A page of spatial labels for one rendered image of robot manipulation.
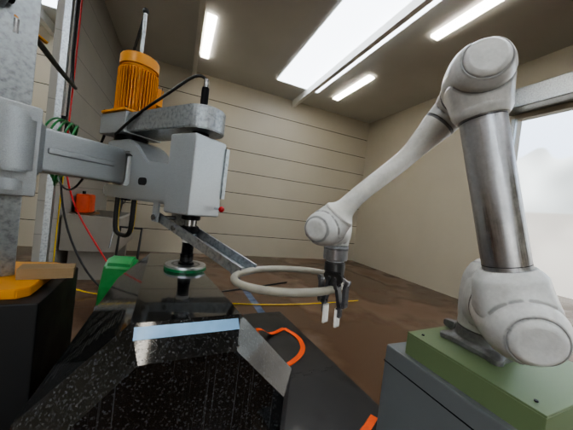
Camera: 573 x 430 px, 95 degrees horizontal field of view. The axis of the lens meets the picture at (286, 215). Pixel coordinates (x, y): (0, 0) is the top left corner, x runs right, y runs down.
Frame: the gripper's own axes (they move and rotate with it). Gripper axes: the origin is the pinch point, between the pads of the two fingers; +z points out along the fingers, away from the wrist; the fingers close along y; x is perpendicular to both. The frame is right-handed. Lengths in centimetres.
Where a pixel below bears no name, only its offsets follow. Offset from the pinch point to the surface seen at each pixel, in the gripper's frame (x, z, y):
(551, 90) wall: -416, -235, -52
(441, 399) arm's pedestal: -3.1, 12.7, -36.3
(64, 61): 59, -183, 320
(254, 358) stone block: 23.3, 14.4, 14.2
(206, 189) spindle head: 14, -46, 74
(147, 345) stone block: 55, 5, 26
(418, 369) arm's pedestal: -6.4, 8.9, -28.9
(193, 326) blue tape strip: 41.3, 2.3, 24.2
